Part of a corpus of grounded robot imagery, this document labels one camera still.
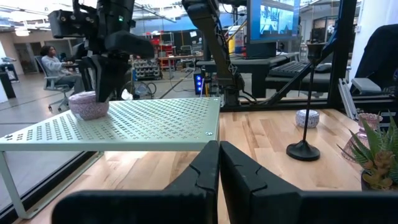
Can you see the grey office chair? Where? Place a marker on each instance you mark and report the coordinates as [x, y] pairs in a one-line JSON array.
[[51, 84]]

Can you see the wooden workbench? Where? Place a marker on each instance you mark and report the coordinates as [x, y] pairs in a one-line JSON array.
[[178, 58]]

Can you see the black computer keyboard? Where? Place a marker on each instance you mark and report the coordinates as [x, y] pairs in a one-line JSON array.
[[289, 69]]

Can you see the silver aluminium bracket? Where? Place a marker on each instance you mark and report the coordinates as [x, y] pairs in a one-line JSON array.
[[347, 99]]

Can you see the computer monitor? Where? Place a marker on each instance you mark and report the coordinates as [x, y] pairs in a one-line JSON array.
[[273, 21]]

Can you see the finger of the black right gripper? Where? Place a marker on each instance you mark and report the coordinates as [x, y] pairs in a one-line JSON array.
[[116, 74], [99, 77]]

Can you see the pale green perforated metal shelf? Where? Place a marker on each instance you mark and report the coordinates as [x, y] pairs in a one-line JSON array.
[[140, 124]]

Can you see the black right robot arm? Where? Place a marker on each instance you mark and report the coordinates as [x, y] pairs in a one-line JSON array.
[[214, 46]]

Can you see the computer tower with blue lights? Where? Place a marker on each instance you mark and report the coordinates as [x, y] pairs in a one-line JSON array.
[[199, 84]]

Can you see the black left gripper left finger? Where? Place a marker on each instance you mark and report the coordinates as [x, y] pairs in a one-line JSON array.
[[186, 202]]

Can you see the pink patterned ceramic candle holder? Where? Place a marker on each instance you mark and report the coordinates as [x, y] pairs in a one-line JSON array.
[[88, 109]]

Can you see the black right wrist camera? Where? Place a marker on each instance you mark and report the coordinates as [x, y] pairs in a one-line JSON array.
[[130, 45]]

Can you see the red storage rack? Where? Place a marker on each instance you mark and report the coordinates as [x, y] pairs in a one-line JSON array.
[[163, 49]]

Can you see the black aluminium table frame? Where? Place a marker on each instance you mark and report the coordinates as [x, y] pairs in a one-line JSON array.
[[339, 62]]

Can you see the artificial succulent in black pot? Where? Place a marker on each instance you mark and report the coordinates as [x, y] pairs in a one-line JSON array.
[[381, 161]]

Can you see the grey padded chair armrest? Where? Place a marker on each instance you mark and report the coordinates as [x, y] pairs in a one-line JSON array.
[[366, 85]]

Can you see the pink ribbed glass candle holder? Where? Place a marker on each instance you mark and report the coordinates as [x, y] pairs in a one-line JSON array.
[[371, 119]]

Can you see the blue patterned ceramic candle holder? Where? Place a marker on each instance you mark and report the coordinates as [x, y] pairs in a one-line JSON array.
[[300, 119]]

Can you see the black desk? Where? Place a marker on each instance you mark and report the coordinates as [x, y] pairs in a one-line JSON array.
[[248, 67]]

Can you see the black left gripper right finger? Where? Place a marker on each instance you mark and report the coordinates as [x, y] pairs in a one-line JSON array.
[[264, 202]]

